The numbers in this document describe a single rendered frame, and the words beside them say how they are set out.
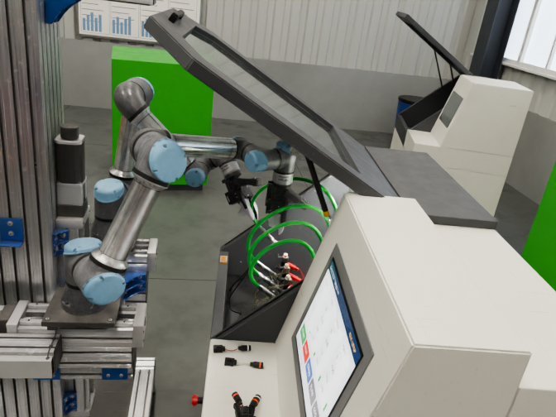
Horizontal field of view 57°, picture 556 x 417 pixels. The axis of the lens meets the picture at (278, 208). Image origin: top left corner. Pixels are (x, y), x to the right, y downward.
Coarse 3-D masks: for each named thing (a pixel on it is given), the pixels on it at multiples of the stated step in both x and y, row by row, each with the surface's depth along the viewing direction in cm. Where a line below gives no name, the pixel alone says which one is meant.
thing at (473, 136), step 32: (416, 32) 520; (448, 96) 546; (480, 96) 422; (512, 96) 419; (416, 128) 487; (448, 128) 437; (480, 128) 432; (512, 128) 429; (448, 160) 445; (480, 160) 442; (480, 192) 453
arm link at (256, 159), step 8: (248, 152) 174; (256, 152) 172; (264, 152) 174; (272, 152) 175; (248, 160) 174; (256, 160) 171; (264, 160) 172; (272, 160) 174; (280, 160) 177; (248, 168) 174; (256, 168) 172; (264, 168) 174; (272, 168) 177
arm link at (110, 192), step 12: (108, 180) 208; (120, 180) 210; (96, 192) 203; (108, 192) 202; (120, 192) 205; (96, 204) 205; (108, 204) 203; (120, 204) 207; (96, 216) 207; (108, 216) 205
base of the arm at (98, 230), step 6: (96, 222) 208; (102, 222) 206; (108, 222) 206; (96, 228) 209; (102, 228) 207; (108, 228) 207; (90, 234) 212; (96, 234) 208; (102, 234) 207; (102, 240) 208
